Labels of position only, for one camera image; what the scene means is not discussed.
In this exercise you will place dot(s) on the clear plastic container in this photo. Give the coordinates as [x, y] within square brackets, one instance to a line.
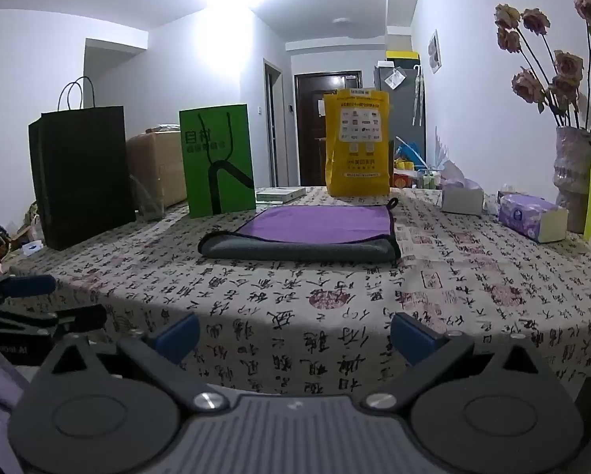
[150, 202]

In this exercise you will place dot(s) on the calligraphy printed tablecloth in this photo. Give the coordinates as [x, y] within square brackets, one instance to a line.
[325, 286]

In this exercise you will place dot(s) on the clear plastic bag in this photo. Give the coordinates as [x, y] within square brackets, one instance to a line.
[448, 163]

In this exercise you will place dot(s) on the black paper bag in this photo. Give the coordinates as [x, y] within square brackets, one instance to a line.
[80, 177]

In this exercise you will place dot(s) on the yellow printed bag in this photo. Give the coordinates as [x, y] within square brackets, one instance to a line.
[357, 148]

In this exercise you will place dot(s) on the grey refrigerator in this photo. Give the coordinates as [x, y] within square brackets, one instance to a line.
[406, 108]

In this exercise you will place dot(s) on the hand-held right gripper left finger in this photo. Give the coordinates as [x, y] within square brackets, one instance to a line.
[176, 336]

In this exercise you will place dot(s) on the grey door frame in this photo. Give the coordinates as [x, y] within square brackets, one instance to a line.
[267, 123]

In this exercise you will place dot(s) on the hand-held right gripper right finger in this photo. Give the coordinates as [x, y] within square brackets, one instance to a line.
[414, 338]

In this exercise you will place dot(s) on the flat white box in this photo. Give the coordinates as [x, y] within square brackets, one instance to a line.
[279, 194]

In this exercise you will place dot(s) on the purple tissue pack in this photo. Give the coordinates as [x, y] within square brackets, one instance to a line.
[532, 217]

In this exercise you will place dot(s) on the green paper bag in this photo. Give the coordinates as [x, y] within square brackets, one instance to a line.
[216, 158]

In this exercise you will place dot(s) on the purple and grey towel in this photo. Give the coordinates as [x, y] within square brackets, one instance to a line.
[303, 229]

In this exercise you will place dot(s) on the dried pink roses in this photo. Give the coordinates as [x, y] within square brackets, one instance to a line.
[567, 66]

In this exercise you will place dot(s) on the brown cardboard box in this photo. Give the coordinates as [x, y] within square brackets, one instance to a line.
[159, 168]

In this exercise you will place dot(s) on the wall picture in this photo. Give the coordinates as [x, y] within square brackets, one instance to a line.
[434, 52]

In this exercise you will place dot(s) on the round ceiling lamp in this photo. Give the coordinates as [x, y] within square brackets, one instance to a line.
[341, 20]

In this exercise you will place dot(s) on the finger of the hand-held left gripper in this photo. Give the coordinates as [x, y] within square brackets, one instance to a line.
[29, 285]
[80, 317]

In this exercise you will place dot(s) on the wrapped grey vase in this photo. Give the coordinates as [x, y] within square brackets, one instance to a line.
[574, 177]

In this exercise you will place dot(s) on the dark brown door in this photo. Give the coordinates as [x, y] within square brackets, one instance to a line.
[310, 128]

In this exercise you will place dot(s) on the yellow box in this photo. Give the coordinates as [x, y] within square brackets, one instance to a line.
[402, 56]

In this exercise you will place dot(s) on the white tissue box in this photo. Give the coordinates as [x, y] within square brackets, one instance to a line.
[461, 200]

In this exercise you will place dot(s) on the small green bottles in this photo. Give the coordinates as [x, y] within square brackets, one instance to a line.
[428, 178]

